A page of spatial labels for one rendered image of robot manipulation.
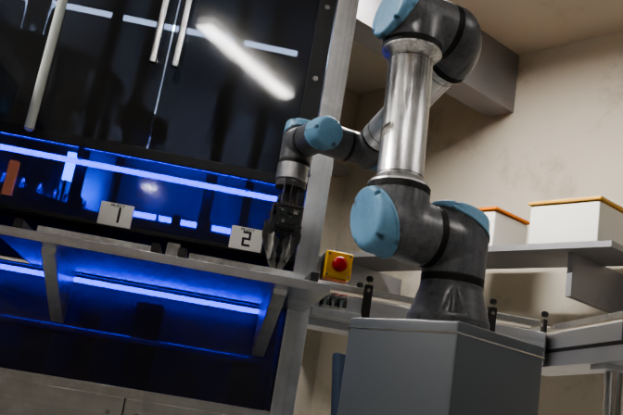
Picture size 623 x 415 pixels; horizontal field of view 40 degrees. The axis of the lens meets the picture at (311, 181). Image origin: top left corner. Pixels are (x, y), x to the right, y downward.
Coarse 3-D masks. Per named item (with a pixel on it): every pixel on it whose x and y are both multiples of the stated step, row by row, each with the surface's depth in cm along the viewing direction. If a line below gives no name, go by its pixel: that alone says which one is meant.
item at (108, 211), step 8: (104, 208) 216; (112, 208) 217; (128, 208) 217; (104, 216) 216; (112, 216) 216; (120, 216) 217; (128, 216) 217; (112, 224) 216; (120, 224) 216; (128, 224) 216
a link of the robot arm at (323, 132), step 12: (312, 120) 189; (324, 120) 187; (336, 120) 189; (300, 132) 192; (312, 132) 187; (324, 132) 187; (336, 132) 188; (348, 132) 192; (300, 144) 192; (312, 144) 188; (324, 144) 187; (336, 144) 188; (348, 144) 191; (336, 156) 192
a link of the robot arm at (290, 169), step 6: (282, 162) 197; (288, 162) 196; (294, 162) 196; (282, 168) 196; (288, 168) 195; (294, 168) 195; (300, 168) 196; (306, 168) 197; (276, 174) 197; (282, 174) 196; (288, 174) 195; (294, 174) 195; (300, 174) 196; (306, 174) 197; (294, 180) 195; (300, 180) 196; (306, 180) 197
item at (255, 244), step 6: (234, 228) 220; (240, 228) 220; (246, 228) 221; (234, 234) 220; (240, 234) 220; (246, 234) 220; (252, 234) 220; (258, 234) 221; (234, 240) 219; (240, 240) 220; (246, 240) 220; (252, 240) 220; (258, 240) 220; (228, 246) 219; (234, 246) 219; (240, 246) 219; (246, 246) 219; (252, 246) 220; (258, 246) 220; (258, 252) 219
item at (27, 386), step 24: (0, 384) 203; (24, 384) 203; (48, 384) 204; (72, 384) 205; (96, 384) 206; (0, 408) 201; (24, 408) 202; (48, 408) 203; (72, 408) 204; (96, 408) 204; (120, 408) 205; (144, 408) 206; (168, 408) 207; (192, 408) 208; (216, 408) 208; (240, 408) 209
